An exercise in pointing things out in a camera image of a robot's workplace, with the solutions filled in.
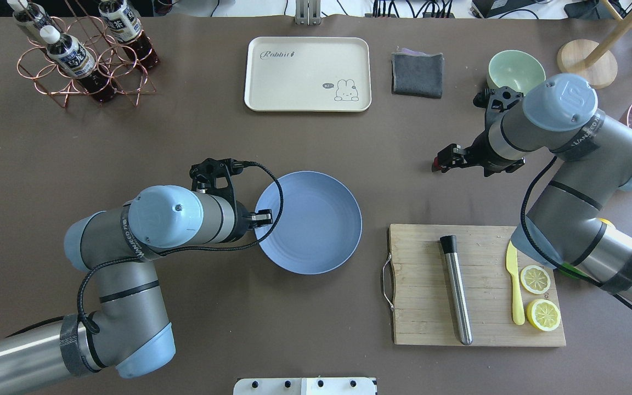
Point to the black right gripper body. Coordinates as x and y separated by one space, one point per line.
479 149

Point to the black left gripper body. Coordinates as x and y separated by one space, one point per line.
243 220

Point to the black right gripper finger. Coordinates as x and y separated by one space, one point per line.
448 165
452 152

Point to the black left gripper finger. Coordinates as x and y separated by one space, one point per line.
265 213
260 222

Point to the blue plate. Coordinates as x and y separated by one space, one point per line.
321 225

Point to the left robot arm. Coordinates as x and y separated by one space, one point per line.
117 249

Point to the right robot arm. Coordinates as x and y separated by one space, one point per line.
562 229

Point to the steel muddler rod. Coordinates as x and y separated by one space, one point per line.
450 253

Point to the grey folded cloth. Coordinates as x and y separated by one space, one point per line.
417 73

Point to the green bowl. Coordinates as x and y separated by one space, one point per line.
514 69

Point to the yellow plastic knife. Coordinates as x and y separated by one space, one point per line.
511 261

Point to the lemon slice upper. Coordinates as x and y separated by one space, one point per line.
535 279

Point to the lemon slice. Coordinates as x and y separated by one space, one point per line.
535 279
543 314

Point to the cream rabbit tray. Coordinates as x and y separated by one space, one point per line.
308 74

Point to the wooden cup tree stand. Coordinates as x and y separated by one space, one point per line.
591 60

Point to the wooden cutting board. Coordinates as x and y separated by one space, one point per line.
423 312

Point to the green lime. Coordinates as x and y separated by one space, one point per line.
570 271

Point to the lemon slice lower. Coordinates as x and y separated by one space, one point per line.
543 314

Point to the tea bottle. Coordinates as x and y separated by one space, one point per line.
126 27
31 18
75 60

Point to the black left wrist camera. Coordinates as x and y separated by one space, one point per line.
204 177

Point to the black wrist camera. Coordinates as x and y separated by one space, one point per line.
495 101
204 177

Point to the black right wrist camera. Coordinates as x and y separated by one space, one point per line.
495 101

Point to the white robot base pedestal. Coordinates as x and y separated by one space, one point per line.
307 385

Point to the copper wire bottle rack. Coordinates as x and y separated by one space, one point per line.
114 61

